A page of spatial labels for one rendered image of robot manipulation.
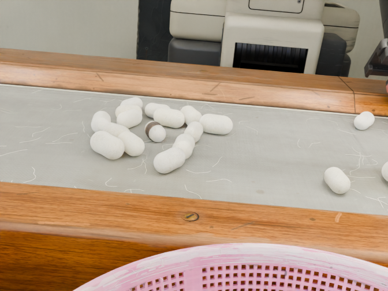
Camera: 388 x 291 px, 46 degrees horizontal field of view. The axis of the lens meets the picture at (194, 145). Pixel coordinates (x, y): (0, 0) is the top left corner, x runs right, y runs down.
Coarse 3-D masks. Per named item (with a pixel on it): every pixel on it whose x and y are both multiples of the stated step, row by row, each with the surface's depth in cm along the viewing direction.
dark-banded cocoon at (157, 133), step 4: (144, 128) 48; (152, 128) 46; (156, 128) 46; (160, 128) 46; (152, 132) 46; (156, 132) 46; (160, 132) 46; (164, 132) 46; (152, 136) 46; (156, 136) 46; (160, 136) 46; (164, 136) 46; (152, 140) 46; (156, 140) 46; (160, 140) 46
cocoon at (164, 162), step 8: (160, 152) 40; (168, 152) 40; (176, 152) 40; (160, 160) 39; (168, 160) 39; (176, 160) 40; (184, 160) 41; (160, 168) 39; (168, 168) 39; (176, 168) 41
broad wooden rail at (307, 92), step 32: (0, 64) 62; (32, 64) 62; (64, 64) 64; (96, 64) 65; (128, 64) 67; (160, 64) 68; (192, 64) 70; (160, 96) 61; (192, 96) 61; (224, 96) 61; (256, 96) 61; (288, 96) 61; (320, 96) 61; (352, 96) 61; (384, 96) 62
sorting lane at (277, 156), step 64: (0, 128) 47; (64, 128) 48; (128, 128) 50; (256, 128) 53; (320, 128) 55; (384, 128) 56; (128, 192) 37; (192, 192) 37; (256, 192) 38; (320, 192) 39; (384, 192) 40
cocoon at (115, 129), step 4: (108, 124) 46; (112, 124) 46; (116, 124) 46; (104, 128) 46; (108, 128) 45; (112, 128) 45; (116, 128) 45; (120, 128) 45; (124, 128) 45; (108, 132) 45; (112, 132) 45; (116, 132) 45; (120, 132) 45; (116, 136) 45
